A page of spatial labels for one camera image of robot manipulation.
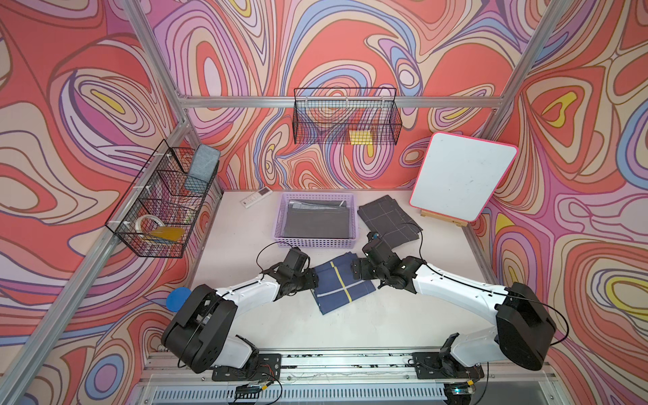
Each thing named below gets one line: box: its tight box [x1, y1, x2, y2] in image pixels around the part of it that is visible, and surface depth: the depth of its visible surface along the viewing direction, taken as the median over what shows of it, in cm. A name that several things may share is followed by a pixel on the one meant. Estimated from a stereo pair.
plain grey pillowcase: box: [283, 199, 351, 239], surface depth 110 cm
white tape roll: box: [135, 214, 166, 235], surface depth 69 cm
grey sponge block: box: [183, 143, 221, 194], surface depth 82 cm
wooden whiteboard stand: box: [420, 209, 470, 227], surface depth 106 cm
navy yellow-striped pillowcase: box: [310, 251, 378, 316], surface depth 90 cm
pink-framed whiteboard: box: [409, 131, 519, 223], surface depth 92 cm
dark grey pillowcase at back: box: [356, 194, 424, 250], surface depth 110 cm
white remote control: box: [239, 185, 274, 209], surface depth 118 cm
